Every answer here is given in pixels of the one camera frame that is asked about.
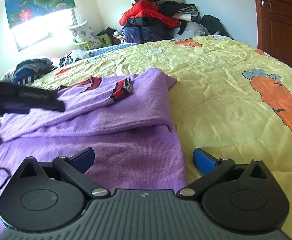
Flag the purple knit sweater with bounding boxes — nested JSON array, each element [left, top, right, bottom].
[[0, 68, 186, 239]]

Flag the dark clothes pile on bed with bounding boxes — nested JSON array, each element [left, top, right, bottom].
[[11, 58, 56, 85]]

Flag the yellow carrot print quilt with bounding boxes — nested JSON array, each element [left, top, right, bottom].
[[34, 36, 292, 238]]

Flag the blue knitted blanket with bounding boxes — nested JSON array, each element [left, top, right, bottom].
[[85, 43, 136, 57]]

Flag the floral white pillow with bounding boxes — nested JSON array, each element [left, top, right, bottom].
[[68, 21, 102, 49]]

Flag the green plastic chair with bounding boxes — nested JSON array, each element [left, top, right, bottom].
[[73, 35, 112, 51]]

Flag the dark navy jacket pile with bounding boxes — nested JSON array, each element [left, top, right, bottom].
[[123, 17, 173, 44]]

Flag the red puffer jacket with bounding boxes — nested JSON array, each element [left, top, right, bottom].
[[119, 0, 181, 29]]

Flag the brown wooden door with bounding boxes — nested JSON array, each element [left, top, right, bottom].
[[255, 0, 292, 68]]

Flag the window with grey frame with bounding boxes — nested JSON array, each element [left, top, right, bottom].
[[11, 9, 77, 52]]

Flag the black bag by wall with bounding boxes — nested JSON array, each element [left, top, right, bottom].
[[200, 15, 229, 37]]

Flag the silver door handle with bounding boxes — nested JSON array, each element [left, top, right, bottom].
[[260, 0, 271, 7]]

